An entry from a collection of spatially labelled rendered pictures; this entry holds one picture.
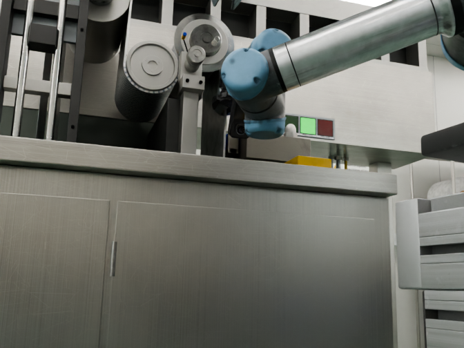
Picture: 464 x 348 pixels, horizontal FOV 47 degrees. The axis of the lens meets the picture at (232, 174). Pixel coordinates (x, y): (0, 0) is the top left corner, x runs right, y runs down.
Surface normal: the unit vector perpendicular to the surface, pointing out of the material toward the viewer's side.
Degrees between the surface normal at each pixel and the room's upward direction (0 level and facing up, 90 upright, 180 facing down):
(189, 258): 90
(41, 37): 90
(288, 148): 90
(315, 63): 130
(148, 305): 90
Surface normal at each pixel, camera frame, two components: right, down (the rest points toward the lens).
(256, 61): -0.27, -0.21
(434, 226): -0.91, -0.11
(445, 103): 0.29, -0.19
